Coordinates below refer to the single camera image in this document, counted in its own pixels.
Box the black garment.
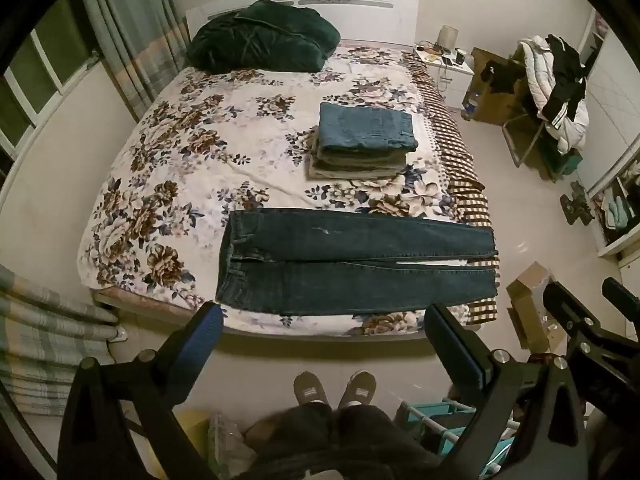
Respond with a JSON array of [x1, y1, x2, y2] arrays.
[[541, 34, 589, 123]]

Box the folded grey pants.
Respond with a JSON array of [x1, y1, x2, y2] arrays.
[[306, 156, 407, 181]]

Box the person's shoe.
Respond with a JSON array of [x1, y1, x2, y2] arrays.
[[338, 370, 377, 409], [292, 371, 331, 408]]

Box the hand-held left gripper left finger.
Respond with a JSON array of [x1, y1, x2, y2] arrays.
[[56, 301, 225, 480]]

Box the brown checked bed sheet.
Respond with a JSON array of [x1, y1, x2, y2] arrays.
[[402, 52, 501, 326]]

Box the dark blue jeans pants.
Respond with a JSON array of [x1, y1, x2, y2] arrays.
[[215, 208, 499, 317]]

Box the black floor object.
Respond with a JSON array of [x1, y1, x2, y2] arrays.
[[560, 180, 596, 226]]

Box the person's right shoe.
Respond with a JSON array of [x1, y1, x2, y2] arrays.
[[338, 370, 377, 409]]

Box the striped grey curtain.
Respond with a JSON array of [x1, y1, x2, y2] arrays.
[[0, 262, 126, 417], [77, 0, 193, 122]]

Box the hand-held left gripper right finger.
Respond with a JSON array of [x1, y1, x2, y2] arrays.
[[422, 302, 588, 480]]

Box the white framed window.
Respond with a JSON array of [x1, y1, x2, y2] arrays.
[[0, 0, 104, 171]]

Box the metal folding chair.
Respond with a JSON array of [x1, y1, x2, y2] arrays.
[[501, 110, 562, 171]]

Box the yellow object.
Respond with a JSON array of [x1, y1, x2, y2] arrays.
[[175, 410, 212, 461]]

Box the small table lamp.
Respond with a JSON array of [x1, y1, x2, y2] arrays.
[[436, 25, 460, 53]]

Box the chair piled with clothes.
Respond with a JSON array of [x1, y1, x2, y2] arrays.
[[515, 35, 592, 156]]

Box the black cloth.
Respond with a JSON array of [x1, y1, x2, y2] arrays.
[[480, 57, 521, 96]]

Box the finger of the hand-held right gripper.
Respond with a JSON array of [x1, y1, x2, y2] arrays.
[[601, 276, 640, 313], [543, 281, 640, 361]]

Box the clear plastic bag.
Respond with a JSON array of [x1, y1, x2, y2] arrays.
[[207, 412, 252, 480]]

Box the person's legs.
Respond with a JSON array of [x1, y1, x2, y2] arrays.
[[250, 402, 442, 480]]

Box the white wardrobe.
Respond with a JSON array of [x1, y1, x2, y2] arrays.
[[582, 7, 640, 261]]

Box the floral blanket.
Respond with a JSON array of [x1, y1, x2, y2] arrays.
[[76, 45, 493, 337]]

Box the folded blue jeans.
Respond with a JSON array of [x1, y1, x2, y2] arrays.
[[318, 102, 420, 153]]

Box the white bed headboard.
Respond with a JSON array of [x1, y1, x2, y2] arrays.
[[185, 0, 420, 50]]

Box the grey bed base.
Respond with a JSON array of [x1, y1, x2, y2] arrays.
[[92, 287, 441, 347]]

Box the person's left shoe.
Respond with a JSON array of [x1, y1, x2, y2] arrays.
[[292, 371, 331, 408]]

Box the dark green quilt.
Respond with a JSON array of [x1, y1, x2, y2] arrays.
[[186, 0, 342, 73]]

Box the white nightstand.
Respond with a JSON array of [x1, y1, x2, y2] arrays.
[[414, 42, 475, 111]]

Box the open small cardboard box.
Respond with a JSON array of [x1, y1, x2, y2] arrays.
[[506, 261, 566, 352]]

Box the green box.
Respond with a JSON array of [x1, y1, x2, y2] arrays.
[[550, 150, 584, 182]]

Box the teal rack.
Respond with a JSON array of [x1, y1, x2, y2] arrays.
[[395, 397, 516, 478]]

